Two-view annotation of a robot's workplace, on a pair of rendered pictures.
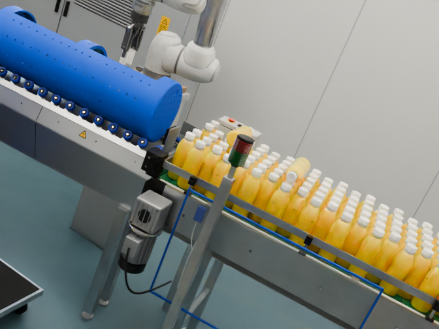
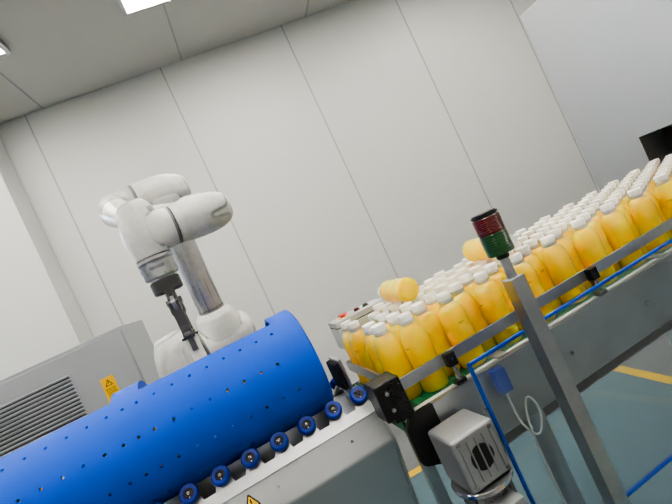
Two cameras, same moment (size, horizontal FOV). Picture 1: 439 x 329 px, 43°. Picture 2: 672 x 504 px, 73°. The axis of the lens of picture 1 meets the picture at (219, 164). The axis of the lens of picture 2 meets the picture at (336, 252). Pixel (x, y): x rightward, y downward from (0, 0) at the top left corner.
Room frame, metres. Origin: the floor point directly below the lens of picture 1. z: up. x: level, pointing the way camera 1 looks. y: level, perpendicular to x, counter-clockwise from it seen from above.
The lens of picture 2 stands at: (1.12, 0.75, 1.32)
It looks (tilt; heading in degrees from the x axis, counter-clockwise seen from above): 0 degrees down; 330
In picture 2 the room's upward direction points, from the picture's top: 25 degrees counter-clockwise
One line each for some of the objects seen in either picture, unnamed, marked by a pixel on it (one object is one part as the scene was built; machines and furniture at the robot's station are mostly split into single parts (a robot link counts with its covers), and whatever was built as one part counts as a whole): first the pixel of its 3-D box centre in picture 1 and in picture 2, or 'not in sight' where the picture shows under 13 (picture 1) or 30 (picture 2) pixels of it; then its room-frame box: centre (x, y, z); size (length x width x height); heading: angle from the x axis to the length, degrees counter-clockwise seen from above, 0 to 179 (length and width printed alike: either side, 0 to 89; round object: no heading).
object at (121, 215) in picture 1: (104, 264); not in sight; (2.21, 0.32, 0.31); 0.06 x 0.06 x 0.63; 77
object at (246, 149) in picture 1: (243, 145); (488, 224); (1.82, -0.05, 1.23); 0.06 x 0.06 x 0.04
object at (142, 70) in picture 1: (153, 74); not in sight; (2.99, 0.53, 1.05); 0.22 x 0.18 x 0.06; 73
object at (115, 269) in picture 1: (119, 252); not in sight; (2.34, 0.29, 0.31); 0.06 x 0.06 x 0.63; 77
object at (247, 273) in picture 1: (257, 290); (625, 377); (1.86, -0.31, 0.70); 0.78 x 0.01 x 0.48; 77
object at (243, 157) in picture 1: (238, 156); (496, 242); (1.82, -0.05, 1.18); 0.06 x 0.06 x 0.05
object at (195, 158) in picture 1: (192, 166); (421, 353); (2.06, 0.10, 0.99); 0.07 x 0.07 x 0.19
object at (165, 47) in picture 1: (165, 51); (179, 359); (2.98, 0.50, 1.19); 0.18 x 0.16 x 0.22; 85
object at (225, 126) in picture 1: (236, 135); (361, 323); (2.50, -0.02, 1.05); 0.20 x 0.10 x 0.10; 77
